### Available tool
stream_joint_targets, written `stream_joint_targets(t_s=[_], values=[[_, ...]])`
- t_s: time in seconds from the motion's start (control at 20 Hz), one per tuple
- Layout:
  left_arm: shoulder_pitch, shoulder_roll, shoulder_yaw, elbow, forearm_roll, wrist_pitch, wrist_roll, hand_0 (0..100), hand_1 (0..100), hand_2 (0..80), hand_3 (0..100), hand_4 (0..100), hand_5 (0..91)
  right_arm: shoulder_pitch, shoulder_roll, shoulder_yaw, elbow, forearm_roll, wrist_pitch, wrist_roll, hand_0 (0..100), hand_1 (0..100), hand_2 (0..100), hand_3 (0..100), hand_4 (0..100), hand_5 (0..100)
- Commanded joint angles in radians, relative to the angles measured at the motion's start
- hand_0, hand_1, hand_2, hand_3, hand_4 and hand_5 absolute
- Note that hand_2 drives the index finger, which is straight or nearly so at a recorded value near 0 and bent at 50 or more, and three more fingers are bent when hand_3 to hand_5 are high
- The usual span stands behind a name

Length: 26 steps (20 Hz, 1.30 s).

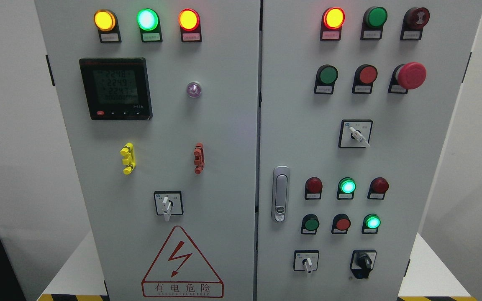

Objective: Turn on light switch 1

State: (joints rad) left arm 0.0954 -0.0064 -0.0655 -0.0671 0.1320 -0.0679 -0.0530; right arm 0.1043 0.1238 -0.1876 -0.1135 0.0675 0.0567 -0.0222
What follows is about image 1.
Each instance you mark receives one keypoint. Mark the white lever rotary switch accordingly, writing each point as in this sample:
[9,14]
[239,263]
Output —
[168,204]

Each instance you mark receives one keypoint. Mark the red terminal connector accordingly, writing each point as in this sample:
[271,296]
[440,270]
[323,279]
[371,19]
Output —
[199,160]

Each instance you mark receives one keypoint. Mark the clear bulb indicator lamp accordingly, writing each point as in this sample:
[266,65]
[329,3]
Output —
[194,89]

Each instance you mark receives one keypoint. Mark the dark red indicator left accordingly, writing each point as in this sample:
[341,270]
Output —
[313,189]

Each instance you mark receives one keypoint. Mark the dark red indicator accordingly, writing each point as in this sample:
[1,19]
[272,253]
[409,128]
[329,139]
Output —
[313,189]
[378,189]

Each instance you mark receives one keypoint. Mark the left grey cabinet door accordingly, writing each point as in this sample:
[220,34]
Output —
[219,204]

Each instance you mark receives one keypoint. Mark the grey cabinet door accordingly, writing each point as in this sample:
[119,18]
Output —
[219,204]
[301,130]

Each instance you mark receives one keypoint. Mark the green push button lower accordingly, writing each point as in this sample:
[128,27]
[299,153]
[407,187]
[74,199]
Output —
[310,224]

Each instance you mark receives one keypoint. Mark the green push button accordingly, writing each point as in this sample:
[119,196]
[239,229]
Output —
[310,224]
[325,79]

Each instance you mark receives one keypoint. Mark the lit green indicator middle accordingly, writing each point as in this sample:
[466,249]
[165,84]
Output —
[345,189]

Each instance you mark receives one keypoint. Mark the yellow terminal connector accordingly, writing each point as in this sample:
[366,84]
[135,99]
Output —
[127,152]

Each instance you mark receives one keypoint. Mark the green push button upper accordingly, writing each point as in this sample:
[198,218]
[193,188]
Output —
[325,79]

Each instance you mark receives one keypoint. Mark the red push button lower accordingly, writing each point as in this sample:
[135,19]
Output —
[341,224]

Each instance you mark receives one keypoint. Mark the red push button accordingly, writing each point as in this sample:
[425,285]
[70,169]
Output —
[341,224]
[364,77]

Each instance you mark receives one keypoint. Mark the right grey cabinet door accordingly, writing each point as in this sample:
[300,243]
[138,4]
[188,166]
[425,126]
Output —
[301,130]

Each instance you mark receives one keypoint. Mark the red electrical hazard warning sign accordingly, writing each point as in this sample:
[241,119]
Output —
[180,270]

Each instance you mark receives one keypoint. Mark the black digital power meter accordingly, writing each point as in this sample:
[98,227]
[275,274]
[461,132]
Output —
[116,88]

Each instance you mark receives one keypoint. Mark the red-rimmed indicator light left door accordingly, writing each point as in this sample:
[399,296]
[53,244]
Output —
[189,22]

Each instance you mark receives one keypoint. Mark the dark red indicator right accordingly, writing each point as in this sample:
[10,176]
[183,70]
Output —
[378,189]

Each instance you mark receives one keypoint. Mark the red push button upper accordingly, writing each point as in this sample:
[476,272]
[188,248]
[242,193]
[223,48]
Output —
[364,77]

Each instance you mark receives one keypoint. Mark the lit green button lower right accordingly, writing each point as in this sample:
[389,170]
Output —
[371,224]

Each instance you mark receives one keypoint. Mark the green indicator light top left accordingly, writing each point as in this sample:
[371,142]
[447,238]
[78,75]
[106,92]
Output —
[149,25]

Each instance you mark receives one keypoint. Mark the red lit indicator right door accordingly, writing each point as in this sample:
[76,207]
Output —
[331,24]

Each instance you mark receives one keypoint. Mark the red emergency stop mushroom button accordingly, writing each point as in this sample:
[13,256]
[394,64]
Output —
[407,76]

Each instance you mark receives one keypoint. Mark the yellow indicator light top left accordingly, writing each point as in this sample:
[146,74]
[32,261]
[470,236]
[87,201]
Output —
[107,25]

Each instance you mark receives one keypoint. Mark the green unlit indicator top right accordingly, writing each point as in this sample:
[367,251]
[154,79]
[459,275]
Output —
[372,25]

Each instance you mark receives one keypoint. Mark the dark red buzzer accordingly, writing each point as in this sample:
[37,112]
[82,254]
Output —
[414,21]

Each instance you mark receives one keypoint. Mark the silver cabinet door handle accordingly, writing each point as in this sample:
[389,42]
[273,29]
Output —
[281,176]

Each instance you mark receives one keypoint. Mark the white lever selector switch upper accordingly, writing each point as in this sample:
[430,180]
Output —
[355,133]

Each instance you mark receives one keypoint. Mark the white lever selector switch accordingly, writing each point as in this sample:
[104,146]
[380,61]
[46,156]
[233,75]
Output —
[355,133]
[305,260]

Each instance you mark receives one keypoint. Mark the white lever selector switch lower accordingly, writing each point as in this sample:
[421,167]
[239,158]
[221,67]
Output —
[305,260]

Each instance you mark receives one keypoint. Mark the black knob selector switch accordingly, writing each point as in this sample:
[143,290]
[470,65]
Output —
[362,263]

